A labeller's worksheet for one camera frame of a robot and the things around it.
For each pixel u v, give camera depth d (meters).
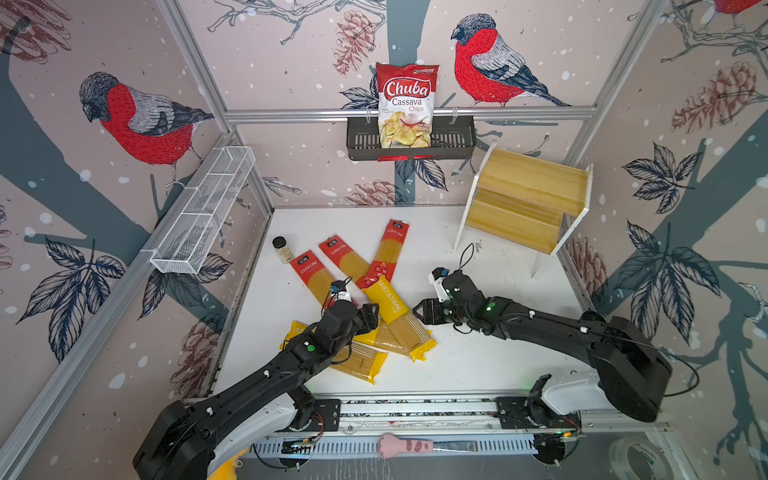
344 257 1.04
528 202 0.79
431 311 0.73
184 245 0.71
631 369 0.42
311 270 1.00
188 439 0.40
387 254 1.04
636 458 0.67
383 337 0.86
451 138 0.95
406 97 0.84
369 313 0.73
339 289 0.71
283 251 0.99
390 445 0.67
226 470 0.61
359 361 0.80
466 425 0.73
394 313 0.87
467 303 0.65
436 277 0.78
